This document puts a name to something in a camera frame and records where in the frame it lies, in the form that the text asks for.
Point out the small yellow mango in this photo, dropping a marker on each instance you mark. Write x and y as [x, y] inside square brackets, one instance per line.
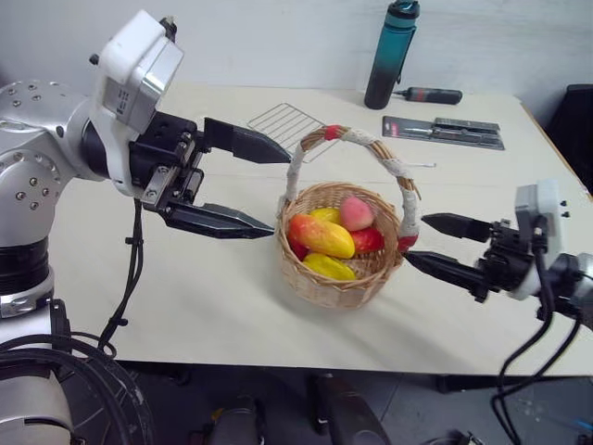
[331, 268]

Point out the black table frame bar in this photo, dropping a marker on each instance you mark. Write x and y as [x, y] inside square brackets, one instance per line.
[468, 384]

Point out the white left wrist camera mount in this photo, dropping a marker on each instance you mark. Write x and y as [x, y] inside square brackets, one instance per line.
[134, 60]

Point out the black tool package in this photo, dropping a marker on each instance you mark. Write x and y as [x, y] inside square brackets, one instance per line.
[445, 132]

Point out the pink peach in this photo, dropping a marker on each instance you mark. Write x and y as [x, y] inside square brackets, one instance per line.
[356, 213]

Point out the teal and black water bottle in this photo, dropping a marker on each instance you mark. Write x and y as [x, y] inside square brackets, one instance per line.
[388, 60]

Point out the yellow fruit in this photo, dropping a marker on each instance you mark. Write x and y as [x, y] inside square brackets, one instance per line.
[326, 214]

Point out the dark rounded shape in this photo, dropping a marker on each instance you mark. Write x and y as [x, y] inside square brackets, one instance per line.
[236, 422]

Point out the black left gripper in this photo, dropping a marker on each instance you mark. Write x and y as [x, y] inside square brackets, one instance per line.
[160, 153]

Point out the large red-yellow mango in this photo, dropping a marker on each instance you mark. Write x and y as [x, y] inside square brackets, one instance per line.
[322, 236]

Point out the dark red fruit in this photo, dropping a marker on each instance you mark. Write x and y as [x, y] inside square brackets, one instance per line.
[297, 250]

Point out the black chair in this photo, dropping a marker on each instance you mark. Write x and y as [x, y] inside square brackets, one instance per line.
[574, 134]

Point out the black electric screwdriver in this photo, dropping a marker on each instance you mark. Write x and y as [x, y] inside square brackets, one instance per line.
[431, 95]

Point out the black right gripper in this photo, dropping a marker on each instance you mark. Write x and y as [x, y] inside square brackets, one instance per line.
[502, 266]

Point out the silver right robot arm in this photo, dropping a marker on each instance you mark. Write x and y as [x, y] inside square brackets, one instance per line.
[567, 280]

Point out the silver robot body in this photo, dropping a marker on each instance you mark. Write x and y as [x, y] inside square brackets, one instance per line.
[32, 408]

